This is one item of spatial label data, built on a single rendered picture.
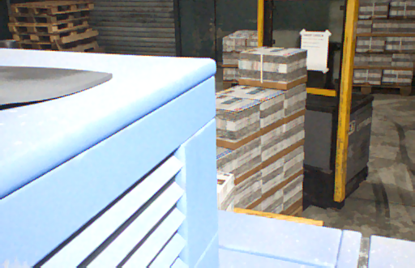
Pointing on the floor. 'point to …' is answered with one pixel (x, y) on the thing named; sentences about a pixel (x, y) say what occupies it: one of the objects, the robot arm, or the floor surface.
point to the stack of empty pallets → (47, 23)
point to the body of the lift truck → (325, 150)
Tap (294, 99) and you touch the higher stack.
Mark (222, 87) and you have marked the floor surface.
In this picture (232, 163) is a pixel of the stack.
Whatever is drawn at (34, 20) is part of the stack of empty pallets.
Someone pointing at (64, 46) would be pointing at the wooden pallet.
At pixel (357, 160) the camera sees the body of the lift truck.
